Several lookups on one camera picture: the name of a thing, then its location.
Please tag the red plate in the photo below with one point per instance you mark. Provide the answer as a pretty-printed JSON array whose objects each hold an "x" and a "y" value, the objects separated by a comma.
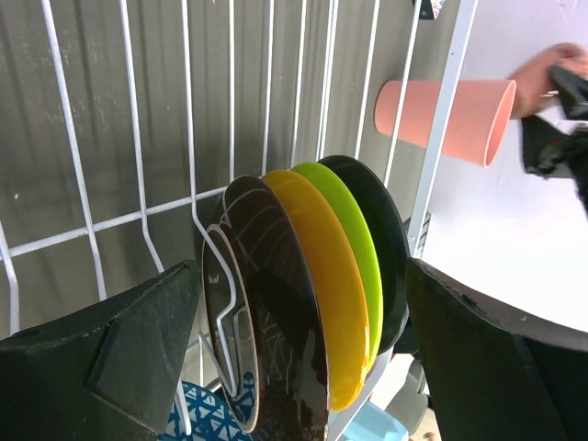
[{"x": 264, "y": 319}]

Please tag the yellow plate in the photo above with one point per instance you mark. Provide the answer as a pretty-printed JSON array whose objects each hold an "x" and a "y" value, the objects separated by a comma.
[{"x": 336, "y": 280}]

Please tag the Little Women book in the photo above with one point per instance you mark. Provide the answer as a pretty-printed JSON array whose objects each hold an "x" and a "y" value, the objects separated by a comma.
[{"x": 430, "y": 9}]

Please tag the teal object behind arm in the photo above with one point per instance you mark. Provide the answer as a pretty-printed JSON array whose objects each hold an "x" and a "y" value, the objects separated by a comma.
[{"x": 372, "y": 423}]

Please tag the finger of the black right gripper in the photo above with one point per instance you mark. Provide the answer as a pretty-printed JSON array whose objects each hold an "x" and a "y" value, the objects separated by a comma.
[{"x": 551, "y": 153}]

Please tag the black plate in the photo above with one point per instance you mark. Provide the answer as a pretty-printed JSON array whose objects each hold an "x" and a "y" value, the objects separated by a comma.
[{"x": 386, "y": 228}]

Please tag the white wire dish rack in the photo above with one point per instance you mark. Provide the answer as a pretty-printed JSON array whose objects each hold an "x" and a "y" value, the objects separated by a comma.
[{"x": 118, "y": 118}]

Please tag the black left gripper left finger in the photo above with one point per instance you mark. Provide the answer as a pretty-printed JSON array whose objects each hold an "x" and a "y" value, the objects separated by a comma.
[{"x": 106, "y": 372}]

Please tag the lime green plate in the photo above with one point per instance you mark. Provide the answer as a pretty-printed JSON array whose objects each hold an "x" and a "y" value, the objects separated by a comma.
[{"x": 354, "y": 223}]

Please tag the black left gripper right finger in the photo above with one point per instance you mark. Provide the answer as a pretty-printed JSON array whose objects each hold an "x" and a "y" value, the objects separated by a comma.
[{"x": 495, "y": 372}]

